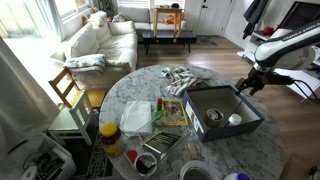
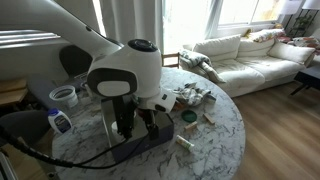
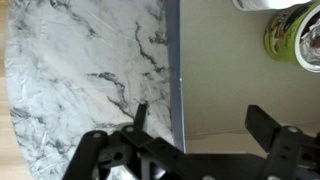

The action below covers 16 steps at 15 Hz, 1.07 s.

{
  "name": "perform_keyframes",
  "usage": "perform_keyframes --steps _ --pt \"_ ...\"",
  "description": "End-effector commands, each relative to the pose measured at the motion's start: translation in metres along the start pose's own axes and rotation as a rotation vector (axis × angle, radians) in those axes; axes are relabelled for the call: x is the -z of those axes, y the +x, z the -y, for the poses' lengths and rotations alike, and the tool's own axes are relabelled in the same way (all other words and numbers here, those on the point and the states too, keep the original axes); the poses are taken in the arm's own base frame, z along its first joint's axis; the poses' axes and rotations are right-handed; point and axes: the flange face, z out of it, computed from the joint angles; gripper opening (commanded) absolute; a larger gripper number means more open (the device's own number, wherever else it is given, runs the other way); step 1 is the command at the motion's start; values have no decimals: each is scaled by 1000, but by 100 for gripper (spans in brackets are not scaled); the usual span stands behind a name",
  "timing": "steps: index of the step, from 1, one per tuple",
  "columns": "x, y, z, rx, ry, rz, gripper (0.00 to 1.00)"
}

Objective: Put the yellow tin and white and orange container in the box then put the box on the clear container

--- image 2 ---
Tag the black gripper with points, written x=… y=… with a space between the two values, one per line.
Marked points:
x=124 y=108

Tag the white orange pill container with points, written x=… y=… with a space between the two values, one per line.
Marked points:
x=114 y=127

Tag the dark blue cardboard box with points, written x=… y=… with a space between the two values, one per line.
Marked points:
x=140 y=140

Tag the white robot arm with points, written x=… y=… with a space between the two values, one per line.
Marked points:
x=128 y=74

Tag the orange object under towel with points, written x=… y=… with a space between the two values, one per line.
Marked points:
x=178 y=106

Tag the white round bowl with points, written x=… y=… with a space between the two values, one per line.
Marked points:
x=65 y=96

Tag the white blue lotion bottle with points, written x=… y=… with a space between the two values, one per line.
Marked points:
x=59 y=121

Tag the green round lid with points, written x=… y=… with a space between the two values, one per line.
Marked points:
x=189 y=116

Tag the green white tube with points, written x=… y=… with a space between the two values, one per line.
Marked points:
x=184 y=143

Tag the small wooden block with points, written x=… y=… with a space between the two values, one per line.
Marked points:
x=190 y=126

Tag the wooden chair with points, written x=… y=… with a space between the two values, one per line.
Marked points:
x=171 y=60

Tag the grey throw blanket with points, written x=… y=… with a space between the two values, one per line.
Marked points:
x=190 y=60

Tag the white sofa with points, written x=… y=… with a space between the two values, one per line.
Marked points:
x=247 y=66

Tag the black coffee table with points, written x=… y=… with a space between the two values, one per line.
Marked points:
x=309 y=77

